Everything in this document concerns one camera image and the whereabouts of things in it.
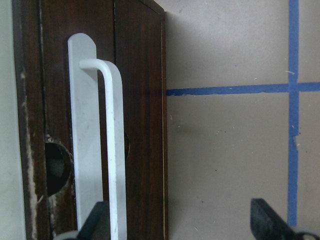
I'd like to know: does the cream plastic tray lid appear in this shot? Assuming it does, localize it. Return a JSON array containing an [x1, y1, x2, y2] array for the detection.
[[0, 0, 26, 240]]

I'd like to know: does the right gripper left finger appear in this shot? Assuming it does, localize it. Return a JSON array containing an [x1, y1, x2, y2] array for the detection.
[[76, 201, 111, 240]]

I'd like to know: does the dark wooden drawer cabinet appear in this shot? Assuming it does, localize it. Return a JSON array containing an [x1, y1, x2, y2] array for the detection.
[[12, 0, 168, 240]]

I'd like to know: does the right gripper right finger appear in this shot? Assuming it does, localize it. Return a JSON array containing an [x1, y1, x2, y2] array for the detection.
[[250, 198, 297, 240]]

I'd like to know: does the white drawer handle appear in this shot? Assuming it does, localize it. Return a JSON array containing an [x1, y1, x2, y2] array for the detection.
[[67, 33, 127, 240]]

